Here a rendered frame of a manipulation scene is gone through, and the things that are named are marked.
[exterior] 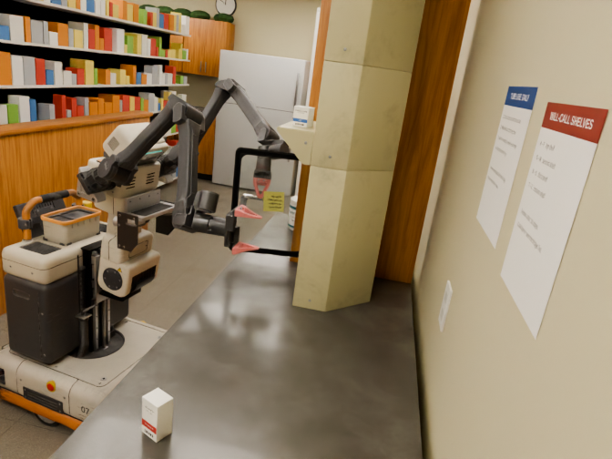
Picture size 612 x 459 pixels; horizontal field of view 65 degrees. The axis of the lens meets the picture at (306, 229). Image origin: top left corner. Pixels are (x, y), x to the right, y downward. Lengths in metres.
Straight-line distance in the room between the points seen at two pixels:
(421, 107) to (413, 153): 0.16
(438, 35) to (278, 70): 4.80
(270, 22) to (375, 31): 5.83
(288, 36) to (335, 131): 5.77
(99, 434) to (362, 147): 0.99
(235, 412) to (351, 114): 0.85
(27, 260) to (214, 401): 1.33
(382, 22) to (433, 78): 0.41
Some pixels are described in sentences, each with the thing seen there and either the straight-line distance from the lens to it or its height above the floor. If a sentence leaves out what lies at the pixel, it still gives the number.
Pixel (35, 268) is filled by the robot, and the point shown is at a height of 0.76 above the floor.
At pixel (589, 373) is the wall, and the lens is 0.53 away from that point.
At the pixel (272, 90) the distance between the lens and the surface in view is 6.48.
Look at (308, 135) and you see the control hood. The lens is 1.43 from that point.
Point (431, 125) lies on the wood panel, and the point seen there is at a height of 1.55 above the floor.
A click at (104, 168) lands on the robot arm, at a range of 1.88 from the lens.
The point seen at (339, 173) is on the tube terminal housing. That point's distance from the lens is 1.43.
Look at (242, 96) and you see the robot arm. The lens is 2.10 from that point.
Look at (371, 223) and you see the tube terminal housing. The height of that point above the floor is 1.24.
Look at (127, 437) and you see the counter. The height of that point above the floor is 0.94.
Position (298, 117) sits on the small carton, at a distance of 1.52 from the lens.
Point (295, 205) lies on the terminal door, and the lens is 1.78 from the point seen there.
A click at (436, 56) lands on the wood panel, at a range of 1.78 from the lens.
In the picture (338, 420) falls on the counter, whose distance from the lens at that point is 1.17.
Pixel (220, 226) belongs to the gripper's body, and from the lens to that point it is 1.43.
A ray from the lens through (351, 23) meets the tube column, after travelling 1.41.
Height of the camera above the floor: 1.68
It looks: 18 degrees down
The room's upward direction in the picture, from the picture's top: 7 degrees clockwise
